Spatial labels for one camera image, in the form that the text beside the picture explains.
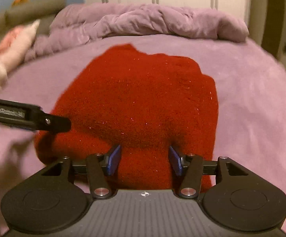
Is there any purple bed sheet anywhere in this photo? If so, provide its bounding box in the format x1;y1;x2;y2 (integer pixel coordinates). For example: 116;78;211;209
0;35;286;232

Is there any red knit coat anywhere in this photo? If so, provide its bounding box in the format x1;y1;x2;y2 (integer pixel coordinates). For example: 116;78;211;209
35;44;218;189

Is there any pink plush toy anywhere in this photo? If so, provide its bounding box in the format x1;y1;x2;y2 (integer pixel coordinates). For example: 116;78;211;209
0;19;40;89

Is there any orange plush toy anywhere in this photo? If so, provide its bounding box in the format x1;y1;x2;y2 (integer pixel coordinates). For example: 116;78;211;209
11;0;30;7

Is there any dark door frame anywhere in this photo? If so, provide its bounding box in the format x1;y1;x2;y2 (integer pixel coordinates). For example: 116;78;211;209
261;0;286;59

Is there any purple crumpled duvet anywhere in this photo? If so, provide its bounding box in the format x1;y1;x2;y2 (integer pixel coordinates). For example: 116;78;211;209
25;3;249;62

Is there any olive green headboard cushion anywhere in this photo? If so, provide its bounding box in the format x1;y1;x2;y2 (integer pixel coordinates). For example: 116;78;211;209
0;0;66;41

